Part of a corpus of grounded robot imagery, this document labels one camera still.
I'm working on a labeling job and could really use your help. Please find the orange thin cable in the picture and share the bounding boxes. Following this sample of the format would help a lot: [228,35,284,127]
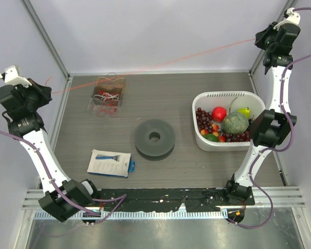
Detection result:
[45,38,257,94]

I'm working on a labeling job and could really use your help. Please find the white plastic basket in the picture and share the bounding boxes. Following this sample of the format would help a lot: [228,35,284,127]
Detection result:
[192,91,265,152]

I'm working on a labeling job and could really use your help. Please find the grey cable spool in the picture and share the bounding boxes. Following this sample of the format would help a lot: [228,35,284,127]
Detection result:
[134,119,176,161]

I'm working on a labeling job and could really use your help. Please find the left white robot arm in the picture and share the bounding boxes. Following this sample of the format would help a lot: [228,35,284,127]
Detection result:
[0,76,100,222]

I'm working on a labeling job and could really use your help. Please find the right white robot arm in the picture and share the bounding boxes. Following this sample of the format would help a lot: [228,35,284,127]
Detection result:
[223,21,301,205]

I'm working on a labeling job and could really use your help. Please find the green pear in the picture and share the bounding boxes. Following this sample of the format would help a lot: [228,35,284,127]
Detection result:
[237,107,250,119]

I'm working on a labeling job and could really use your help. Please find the dark grape bunch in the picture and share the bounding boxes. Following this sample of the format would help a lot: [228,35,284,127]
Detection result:
[247,119,255,131]

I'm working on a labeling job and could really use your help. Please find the red apple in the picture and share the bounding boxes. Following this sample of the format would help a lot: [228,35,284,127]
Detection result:
[211,106,227,122]

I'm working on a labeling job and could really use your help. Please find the green netted melon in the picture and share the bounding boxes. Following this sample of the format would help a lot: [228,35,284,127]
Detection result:
[222,112,249,134]

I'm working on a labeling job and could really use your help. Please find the blue razor package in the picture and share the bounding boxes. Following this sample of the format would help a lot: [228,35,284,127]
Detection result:
[87,149,135,178]

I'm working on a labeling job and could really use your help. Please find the red grape bunch left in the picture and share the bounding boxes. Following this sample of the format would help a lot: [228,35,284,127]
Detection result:
[195,107,213,133]

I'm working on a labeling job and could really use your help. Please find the small peach fruits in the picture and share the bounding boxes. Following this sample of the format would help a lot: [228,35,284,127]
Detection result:
[200,124,226,143]

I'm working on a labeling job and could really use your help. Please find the green avocado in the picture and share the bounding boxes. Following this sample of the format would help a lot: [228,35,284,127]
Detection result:
[204,134,219,143]

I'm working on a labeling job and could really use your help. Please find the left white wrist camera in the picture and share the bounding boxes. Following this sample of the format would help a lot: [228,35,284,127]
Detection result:
[0,65,32,88]

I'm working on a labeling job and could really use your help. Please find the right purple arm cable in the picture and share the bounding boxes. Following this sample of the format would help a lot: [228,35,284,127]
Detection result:
[227,7,311,229]

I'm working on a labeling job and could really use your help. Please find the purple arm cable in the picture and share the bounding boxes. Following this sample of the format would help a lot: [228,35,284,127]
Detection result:
[0,74,128,226]
[227,7,311,229]

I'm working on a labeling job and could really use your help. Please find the white cables in box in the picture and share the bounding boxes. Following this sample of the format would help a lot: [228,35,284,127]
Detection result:
[94,90,121,103]

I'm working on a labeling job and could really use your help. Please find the clear cable box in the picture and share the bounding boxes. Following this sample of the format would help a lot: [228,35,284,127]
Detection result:
[87,73,126,118]

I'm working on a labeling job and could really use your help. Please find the red cables in box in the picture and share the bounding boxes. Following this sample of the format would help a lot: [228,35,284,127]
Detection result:
[92,103,119,116]

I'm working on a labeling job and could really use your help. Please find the white slotted cable duct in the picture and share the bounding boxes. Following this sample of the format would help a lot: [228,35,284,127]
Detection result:
[34,209,228,220]

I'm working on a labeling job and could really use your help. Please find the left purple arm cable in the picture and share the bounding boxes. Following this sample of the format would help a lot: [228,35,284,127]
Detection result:
[0,74,128,226]

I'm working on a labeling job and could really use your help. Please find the aluminium frame rail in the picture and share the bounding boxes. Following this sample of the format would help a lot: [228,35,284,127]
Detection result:
[22,187,306,210]

